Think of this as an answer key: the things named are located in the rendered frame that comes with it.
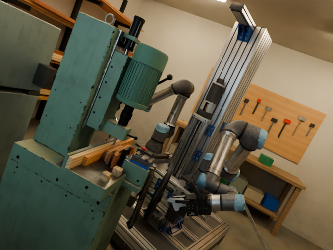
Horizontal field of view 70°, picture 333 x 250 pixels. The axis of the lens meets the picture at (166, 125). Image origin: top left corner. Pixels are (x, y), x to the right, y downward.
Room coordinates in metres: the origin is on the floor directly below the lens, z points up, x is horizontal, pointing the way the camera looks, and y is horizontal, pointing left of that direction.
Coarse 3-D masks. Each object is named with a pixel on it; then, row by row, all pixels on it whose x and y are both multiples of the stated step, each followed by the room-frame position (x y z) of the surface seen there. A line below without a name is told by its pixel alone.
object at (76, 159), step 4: (120, 140) 1.39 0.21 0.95; (104, 144) 1.21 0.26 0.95; (108, 144) 1.24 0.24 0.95; (112, 144) 1.28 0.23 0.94; (92, 148) 1.09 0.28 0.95; (96, 148) 1.11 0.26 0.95; (100, 148) 1.14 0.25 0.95; (84, 152) 1.01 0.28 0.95; (88, 152) 1.03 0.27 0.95; (92, 152) 1.07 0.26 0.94; (72, 156) 0.93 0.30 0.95; (76, 156) 0.94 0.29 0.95; (80, 156) 0.96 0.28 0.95; (68, 160) 0.91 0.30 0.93; (72, 160) 0.91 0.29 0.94; (76, 160) 0.94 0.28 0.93; (80, 160) 0.98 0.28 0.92; (68, 164) 0.91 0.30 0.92; (72, 164) 0.92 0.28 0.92; (76, 164) 0.96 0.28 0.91; (68, 168) 0.91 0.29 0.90
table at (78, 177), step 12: (72, 168) 0.93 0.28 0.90; (84, 168) 0.97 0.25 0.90; (96, 168) 1.02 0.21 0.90; (108, 168) 1.07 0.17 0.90; (72, 180) 0.90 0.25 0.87; (84, 180) 0.90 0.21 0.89; (96, 180) 0.92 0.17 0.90; (120, 180) 1.05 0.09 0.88; (84, 192) 0.89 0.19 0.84; (96, 192) 0.89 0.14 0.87; (108, 192) 0.94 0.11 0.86
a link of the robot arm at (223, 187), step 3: (222, 183) 1.18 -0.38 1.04; (222, 186) 1.16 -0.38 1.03; (225, 186) 1.16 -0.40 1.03; (228, 186) 1.18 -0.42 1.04; (231, 186) 1.20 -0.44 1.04; (219, 189) 1.15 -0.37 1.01; (222, 189) 1.15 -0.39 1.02; (225, 189) 1.15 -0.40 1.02; (228, 189) 1.15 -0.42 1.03; (231, 189) 1.15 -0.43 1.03; (234, 189) 1.17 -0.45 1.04; (219, 192) 1.14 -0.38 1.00; (222, 192) 1.14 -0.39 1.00; (225, 192) 1.13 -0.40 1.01; (237, 192) 1.17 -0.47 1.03
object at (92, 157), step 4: (128, 140) 1.50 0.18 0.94; (132, 140) 1.56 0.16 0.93; (116, 144) 1.32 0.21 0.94; (120, 144) 1.35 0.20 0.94; (124, 144) 1.42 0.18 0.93; (128, 144) 1.51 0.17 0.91; (104, 148) 1.18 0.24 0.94; (96, 152) 1.09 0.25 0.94; (100, 152) 1.11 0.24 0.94; (84, 156) 1.00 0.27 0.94; (88, 156) 1.01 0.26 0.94; (92, 156) 1.03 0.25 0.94; (96, 156) 1.08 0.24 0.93; (100, 156) 1.12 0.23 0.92; (84, 160) 1.00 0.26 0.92; (88, 160) 1.01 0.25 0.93; (92, 160) 1.05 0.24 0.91; (96, 160) 1.09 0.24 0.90; (84, 164) 1.00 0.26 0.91
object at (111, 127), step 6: (108, 120) 1.25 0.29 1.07; (114, 120) 1.31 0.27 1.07; (108, 126) 1.24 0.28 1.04; (114, 126) 1.24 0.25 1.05; (120, 126) 1.24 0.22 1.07; (126, 126) 1.29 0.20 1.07; (108, 132) 1.24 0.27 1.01; (114, 132) 1.24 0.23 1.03; (120, 132) 1.23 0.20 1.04; (126, 132) 1.23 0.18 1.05; (114, 138) 1.27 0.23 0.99; (120, 138) 1.23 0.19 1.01; (126, 138) 1.27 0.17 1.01
